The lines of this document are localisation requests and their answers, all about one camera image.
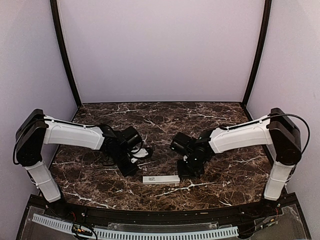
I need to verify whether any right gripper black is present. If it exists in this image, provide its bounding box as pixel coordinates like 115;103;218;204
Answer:
176;152;206;178

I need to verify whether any white remote control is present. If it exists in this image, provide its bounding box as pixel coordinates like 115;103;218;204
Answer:
142;175;180;185

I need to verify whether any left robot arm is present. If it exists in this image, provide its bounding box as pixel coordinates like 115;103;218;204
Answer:
12;109;148;218

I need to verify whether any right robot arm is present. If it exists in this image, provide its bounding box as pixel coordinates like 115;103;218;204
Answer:
170;107;307;217

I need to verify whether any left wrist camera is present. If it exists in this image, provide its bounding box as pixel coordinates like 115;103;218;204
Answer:
129;147;154;163

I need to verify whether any grey slotted cable duct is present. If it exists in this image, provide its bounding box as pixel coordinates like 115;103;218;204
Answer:
32;213;239;240

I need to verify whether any black front rail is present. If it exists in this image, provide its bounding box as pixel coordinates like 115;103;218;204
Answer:
27;193;299;233

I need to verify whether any left black frame post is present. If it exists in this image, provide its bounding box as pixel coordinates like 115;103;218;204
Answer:
49;0;82;108

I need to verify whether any black frame post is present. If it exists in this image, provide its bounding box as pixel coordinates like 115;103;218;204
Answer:
241;0;272;109
49;0;82;108

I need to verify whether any right black frame post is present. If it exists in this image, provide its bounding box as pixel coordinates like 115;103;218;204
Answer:
241;0;272;109

